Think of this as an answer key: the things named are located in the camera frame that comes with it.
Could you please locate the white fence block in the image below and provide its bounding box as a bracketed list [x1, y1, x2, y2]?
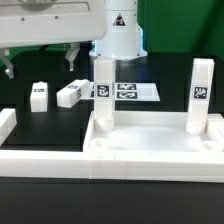
[0, 108, 17, 146]
[207, 114, 224, 146]

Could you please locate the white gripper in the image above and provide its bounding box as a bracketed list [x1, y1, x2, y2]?
[0, 0, 106, 79]

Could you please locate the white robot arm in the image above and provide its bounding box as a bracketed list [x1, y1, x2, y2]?
[0, 0, 147, 78]

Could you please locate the white right fence block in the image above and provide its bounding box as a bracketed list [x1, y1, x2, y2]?
[207, 114, 224, 146]

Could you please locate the white left fence block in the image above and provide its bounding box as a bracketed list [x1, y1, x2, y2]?
[0, 108, 17, 146]

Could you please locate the white desk top tray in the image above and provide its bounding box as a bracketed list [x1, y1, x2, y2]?
[83, 111, 213, 153]

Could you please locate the printed marker sheet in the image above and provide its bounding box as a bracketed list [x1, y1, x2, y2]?
[97, 82, 160, 102]

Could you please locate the white front fence bar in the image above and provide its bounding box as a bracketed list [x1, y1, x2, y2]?
[0, 150, 224, 183]

